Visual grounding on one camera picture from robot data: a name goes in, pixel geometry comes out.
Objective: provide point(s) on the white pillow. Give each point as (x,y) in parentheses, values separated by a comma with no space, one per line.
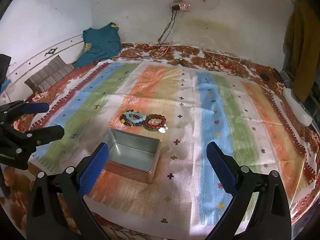
(297,107)

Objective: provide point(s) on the floral blanket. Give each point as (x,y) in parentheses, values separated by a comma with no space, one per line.
(220,63)

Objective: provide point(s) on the teal shirt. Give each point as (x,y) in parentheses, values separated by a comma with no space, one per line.
(100,42)

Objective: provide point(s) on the grey box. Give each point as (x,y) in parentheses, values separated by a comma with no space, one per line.
(286,78)

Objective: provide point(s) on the striped grey cushion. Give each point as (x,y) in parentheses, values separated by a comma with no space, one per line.
(50,75)

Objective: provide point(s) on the colourful striped mat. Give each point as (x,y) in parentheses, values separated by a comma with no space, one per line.
(210,110)

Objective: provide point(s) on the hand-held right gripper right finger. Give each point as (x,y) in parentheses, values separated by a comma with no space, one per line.
(221,170)

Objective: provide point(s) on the power strip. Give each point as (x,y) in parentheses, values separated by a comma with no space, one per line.
(181,7)

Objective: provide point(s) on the silver metal tin box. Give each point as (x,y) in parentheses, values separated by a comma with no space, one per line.
(132,160)

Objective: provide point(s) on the green bangle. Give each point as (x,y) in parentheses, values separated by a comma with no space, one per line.
(150,129)

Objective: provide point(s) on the dark cloth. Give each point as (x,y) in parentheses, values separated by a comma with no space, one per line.
(4,67)

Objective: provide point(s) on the small black object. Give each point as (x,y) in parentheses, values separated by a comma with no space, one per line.
(263,76)

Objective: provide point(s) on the small silver charm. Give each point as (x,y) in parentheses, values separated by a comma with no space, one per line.
(162,130)

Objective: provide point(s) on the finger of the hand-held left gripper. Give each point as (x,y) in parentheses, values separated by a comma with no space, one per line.
(47,133)
(35,107)

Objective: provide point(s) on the mustard hanging cloth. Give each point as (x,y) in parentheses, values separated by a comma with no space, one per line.
(302,50)

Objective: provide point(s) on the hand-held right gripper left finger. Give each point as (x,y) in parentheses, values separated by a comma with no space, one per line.
(95,167)

